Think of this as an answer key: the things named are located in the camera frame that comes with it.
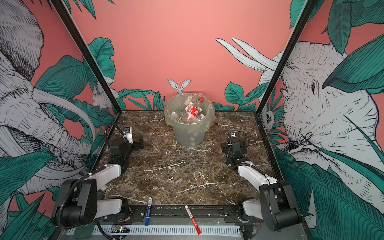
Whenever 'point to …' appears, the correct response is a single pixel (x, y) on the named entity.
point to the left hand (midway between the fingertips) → (134, 132)
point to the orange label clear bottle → (188, 102)
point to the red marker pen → (197, 228)
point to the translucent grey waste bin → (189, 135)
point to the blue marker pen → (148, 210)
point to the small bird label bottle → (178, 116)
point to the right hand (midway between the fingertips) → (233, 139)
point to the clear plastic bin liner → (206, 118)
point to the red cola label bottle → (192, 112)
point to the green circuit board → (119, 229)
